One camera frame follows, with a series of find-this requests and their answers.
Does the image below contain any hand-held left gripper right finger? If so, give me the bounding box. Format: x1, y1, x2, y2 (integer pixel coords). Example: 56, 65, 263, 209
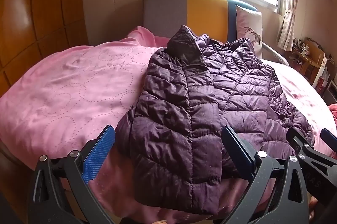
221, 126, 310, 224

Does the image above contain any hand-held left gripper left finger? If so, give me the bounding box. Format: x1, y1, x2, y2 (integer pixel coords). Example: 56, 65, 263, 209
31, 125, 116, 224

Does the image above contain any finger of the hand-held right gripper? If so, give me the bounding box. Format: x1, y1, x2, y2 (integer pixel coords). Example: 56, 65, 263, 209
286, 127, 337, 170
321, 128, 337, 153

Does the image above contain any purple quilted down jacket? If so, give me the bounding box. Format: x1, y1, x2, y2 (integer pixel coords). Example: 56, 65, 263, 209
115, 24, 316, 215

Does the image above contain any pink blanket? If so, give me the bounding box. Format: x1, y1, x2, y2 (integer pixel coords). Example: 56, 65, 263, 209
0, 26, 337, 224

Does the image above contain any wooden desk shelf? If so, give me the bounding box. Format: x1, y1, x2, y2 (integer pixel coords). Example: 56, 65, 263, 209
290, 38, 327, 82

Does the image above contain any pink patterned curtain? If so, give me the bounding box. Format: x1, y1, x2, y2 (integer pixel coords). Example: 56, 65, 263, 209
276, 0, 299, 52

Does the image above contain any pink printed pillow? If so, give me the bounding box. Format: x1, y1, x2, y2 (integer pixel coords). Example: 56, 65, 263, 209
235, 5, 264, 58

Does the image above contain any grey yellow blue headboard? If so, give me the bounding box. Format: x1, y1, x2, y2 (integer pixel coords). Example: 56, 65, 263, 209
143, 0, 260, 41

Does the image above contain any brown wooden wardrobe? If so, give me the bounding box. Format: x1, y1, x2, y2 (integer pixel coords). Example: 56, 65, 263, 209
0, 0, 88, 93

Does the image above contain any white bed rail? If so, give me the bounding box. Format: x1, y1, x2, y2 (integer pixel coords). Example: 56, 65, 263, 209
261, 43, 289, 66

